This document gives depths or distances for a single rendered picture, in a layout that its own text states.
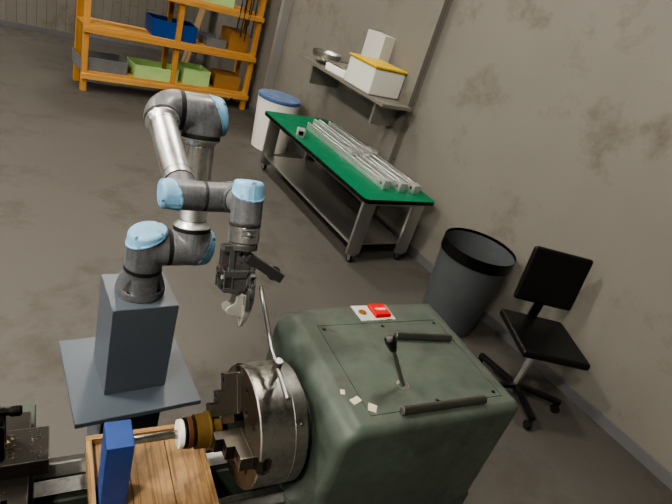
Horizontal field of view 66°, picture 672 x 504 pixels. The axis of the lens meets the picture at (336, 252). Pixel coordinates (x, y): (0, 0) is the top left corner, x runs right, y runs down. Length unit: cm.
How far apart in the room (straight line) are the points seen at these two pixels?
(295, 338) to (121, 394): 70
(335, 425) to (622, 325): 295
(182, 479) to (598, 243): 322
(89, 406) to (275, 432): 78
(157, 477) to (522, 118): 371
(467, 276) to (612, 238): 99
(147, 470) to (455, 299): 288
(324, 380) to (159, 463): 52
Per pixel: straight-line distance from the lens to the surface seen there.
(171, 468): 158
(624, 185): 396
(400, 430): 135
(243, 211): 123
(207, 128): 161
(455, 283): 394
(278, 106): 654
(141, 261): 167
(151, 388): 196
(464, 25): 505
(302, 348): 145
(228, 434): 138
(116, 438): 134
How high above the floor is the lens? 214
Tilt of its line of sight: 27 degrees down
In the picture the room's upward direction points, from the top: 18 degrees clockwise
